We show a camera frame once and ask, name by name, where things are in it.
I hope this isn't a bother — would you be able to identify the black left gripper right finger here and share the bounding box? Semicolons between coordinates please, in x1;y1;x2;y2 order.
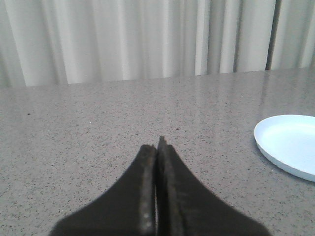
97;136;157;236

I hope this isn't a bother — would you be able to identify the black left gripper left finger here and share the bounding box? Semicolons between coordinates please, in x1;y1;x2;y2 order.
50;145;157;236

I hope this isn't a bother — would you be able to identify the light blue round plate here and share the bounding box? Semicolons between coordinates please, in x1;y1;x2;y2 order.
253;115;315;182

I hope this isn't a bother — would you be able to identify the white pleated curtain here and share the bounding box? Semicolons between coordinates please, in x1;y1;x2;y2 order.
0;0;315;88

